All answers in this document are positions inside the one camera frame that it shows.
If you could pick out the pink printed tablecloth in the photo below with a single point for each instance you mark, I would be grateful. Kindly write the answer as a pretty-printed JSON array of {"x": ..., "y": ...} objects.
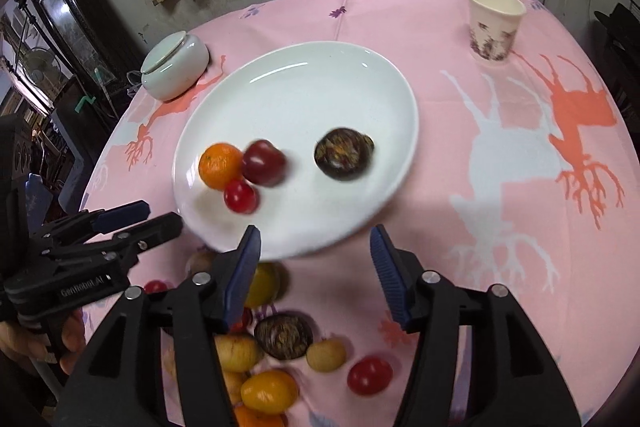
[{"x": 435, "y": 32}]

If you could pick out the beige round fruit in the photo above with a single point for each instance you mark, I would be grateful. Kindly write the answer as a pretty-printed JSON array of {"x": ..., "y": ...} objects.
[
  {"x": 236, "y": 351},
  {"x": 326, "y": 354},
  {"x": 200, "y": 263}
]

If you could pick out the yellow tomato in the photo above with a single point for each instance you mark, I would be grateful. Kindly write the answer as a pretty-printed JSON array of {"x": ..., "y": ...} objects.
[
  {"x": 269, "y": 391},
  {"x": 266, "y": 284}
]

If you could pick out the orange mandarin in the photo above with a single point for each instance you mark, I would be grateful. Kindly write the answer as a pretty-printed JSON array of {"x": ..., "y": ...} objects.
[
  {"x": 257, "y": 419},
  {"x": 220, "y": 166}
]

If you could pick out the white lidded ceramic jar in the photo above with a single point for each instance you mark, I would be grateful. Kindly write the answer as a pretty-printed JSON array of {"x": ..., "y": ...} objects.
[{"x": 172, "y": 67}]

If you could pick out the electric fan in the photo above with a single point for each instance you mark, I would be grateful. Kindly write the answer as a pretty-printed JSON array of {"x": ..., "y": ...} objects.
[{"x": 35, "y": 63}]

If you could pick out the dark red plum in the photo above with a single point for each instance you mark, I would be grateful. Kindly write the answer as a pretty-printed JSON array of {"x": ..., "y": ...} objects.
[{"x": 264, "y": 162}]

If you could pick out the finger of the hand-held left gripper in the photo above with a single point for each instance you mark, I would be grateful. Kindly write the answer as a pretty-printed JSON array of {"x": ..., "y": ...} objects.
[
  {"x": 122, "y": 213},
  {"x": 150, "y": 231}
]

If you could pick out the black chair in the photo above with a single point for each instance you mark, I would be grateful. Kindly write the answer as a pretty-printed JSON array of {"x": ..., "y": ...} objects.
[{"x": 620, "y": 47}]

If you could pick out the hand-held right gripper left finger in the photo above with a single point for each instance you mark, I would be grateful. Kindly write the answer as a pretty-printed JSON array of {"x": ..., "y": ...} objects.
[{"x": 242, "y": 277}]

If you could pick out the white oval plate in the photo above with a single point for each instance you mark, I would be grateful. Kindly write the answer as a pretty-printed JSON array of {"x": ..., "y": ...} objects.
[{"x": 310, "y": 107}]

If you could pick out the green plastic tool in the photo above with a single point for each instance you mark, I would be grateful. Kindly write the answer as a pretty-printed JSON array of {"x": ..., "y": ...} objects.
[{"x": 84, "y": 103}]

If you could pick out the clear plastic bag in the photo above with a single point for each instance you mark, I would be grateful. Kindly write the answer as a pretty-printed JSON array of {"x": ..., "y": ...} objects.
[{"x": 134, "y": 82}]

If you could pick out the printed paper cup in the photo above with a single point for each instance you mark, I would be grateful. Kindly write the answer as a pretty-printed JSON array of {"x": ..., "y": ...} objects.
[{"x": 492, "y": 24}]

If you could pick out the dark wooden cabinet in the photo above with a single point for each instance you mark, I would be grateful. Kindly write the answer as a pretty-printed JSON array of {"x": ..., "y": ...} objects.
[{"x": 65, "y": 17}]

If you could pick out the red cherry tomato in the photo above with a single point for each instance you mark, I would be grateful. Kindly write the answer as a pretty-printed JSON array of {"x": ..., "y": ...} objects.
[
  {"x": 241, "y": 197},
  {"x": 156, "y": 287},
  {"x": 370, "y": 375}
]

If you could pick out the person's left hand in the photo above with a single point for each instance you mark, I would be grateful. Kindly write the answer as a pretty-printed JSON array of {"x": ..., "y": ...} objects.
[{"x": 30, "y": 347}]

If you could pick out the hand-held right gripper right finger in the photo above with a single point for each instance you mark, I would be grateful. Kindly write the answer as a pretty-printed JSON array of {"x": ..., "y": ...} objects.
[{"x": 390, "y": 277}]

